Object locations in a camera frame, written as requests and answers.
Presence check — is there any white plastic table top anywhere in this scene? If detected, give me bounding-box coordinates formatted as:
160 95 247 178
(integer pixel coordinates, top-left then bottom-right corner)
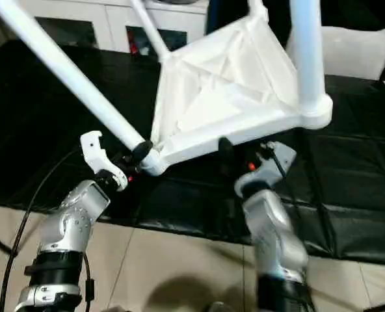
139 8 334 179

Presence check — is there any white glass-door cabinet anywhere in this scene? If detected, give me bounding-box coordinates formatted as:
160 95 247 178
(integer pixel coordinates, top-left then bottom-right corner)
33 0 209 53

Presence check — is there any grey round object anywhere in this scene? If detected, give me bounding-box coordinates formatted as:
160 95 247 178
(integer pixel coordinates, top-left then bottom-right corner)
153 0 200 7

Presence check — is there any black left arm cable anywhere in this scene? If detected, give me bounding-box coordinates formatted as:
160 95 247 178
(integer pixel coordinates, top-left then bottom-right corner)
0 151 95 312

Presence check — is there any black work mat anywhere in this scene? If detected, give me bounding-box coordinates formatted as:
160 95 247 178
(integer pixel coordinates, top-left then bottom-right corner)
0 38 385 267

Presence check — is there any dark cabinet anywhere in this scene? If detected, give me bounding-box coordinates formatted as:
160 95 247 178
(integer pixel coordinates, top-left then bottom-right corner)
205 0 294 53

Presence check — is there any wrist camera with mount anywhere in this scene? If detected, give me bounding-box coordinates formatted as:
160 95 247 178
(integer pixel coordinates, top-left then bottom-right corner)
79 129 131 193
234 140 298 200

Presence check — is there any white board with round fitting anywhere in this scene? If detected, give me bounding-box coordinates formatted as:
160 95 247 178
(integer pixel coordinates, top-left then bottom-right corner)
285 25 385 79

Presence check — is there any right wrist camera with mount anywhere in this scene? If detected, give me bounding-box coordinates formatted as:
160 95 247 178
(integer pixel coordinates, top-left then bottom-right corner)
234 140 298 200

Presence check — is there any white plastic table leg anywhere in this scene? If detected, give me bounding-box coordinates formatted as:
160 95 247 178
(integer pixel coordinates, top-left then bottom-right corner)
129 0 172 62
0 0 155 163
289 0 327 112
248 0 267 14

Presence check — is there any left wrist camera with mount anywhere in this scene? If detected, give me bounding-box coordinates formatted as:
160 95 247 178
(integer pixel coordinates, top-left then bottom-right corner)
79 129 131 193

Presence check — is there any red item behind glass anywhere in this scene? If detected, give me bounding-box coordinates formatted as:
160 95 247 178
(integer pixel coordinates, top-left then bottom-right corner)
128 29 138 55

